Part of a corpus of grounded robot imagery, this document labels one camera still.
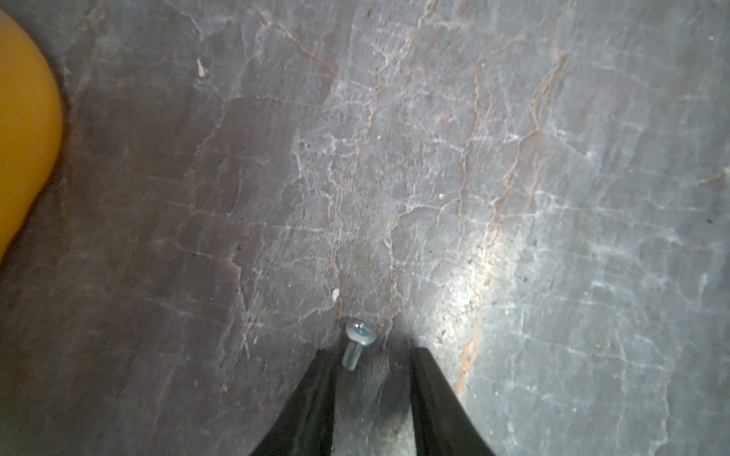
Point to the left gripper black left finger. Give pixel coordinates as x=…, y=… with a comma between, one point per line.
x=306, y=423

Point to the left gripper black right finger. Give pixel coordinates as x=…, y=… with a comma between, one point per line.
x=441, y=425

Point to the small silver screw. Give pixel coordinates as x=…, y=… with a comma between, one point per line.
x=360, y=335

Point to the yellow plastic storage box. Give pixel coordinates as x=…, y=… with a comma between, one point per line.
x=32, y=124

